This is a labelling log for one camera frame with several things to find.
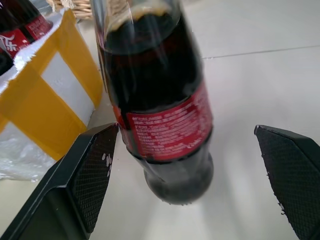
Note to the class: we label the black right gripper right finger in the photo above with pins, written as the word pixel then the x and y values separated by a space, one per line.
pixel 292 175

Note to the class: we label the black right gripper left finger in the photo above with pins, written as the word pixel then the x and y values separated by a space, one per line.
pixel 75 180

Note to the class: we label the white foam crate yellow tape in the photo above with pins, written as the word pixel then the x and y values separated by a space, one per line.
pixel 47 100

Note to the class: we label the cola bottle with red label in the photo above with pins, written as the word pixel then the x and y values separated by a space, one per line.
pixel 10 37
pixel 160 105
pixel 32 20

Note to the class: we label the woven wicker basket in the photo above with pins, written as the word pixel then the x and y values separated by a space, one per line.
pixel 72 7

